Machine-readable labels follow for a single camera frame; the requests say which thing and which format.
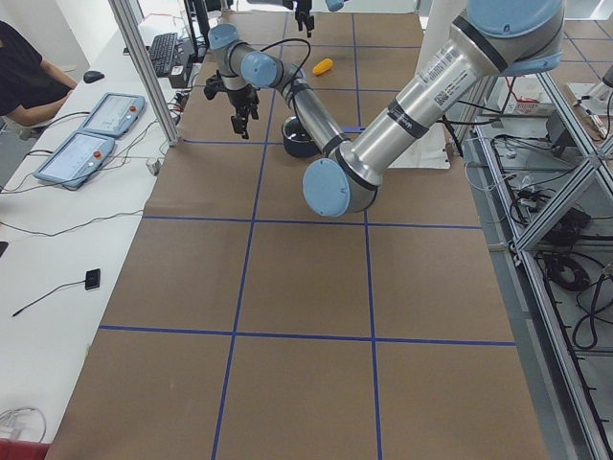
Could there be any dark blue saucepan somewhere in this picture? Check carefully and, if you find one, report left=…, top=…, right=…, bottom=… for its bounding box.
left=282, top=116, right=320, bottom=158

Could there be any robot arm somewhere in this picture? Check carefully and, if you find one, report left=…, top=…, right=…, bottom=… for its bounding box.
left=249, top=0, right=346, bottom=38
left=208, top=1, right=566, bottom=218

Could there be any seated person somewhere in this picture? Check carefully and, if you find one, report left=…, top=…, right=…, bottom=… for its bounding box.
left=1, top=21, right=78, bottom=127

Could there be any near teach pendant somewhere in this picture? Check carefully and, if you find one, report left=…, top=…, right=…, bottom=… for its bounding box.
left=34, top=131, right=116, bottom=190

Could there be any yellow corn cob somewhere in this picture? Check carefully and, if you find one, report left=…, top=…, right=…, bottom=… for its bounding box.
left=312, top=57, right=334, bottom=77

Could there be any aluminium frame rack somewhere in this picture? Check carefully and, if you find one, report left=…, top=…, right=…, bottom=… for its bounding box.
left=454, top=62, right=612, bottom=459

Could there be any small black square device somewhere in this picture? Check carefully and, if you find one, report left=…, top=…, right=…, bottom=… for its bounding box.
left=84, top=268, right=102, bottom=290

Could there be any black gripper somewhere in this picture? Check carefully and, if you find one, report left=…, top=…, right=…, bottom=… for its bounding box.
left=294, top=0, right=314, bottom=38
left=227, top=83, right=260, bottom=139

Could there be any black keyboard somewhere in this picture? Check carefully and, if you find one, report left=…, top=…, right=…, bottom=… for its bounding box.
left=148, top=33, right=177, bottom=77

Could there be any far teach pendant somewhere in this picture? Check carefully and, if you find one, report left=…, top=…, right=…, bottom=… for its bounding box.
left=79, top=92, right=146, bottom=139

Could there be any black computer mouse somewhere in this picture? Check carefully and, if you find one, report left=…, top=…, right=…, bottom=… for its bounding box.
left=82, top=70, right=104, bottom=83

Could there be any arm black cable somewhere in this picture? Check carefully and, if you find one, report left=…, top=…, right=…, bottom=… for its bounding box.
left=258, top=38, right=313, bottom=104

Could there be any aluminium frame post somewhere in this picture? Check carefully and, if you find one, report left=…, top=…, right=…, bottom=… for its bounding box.
left=108, top=0, right=179, bottom=147

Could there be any teach pendant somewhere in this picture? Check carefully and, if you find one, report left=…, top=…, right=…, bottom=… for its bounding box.
left=79, top=92, right=146, bottom=139
left=34, top=131, right=116, bottom=190

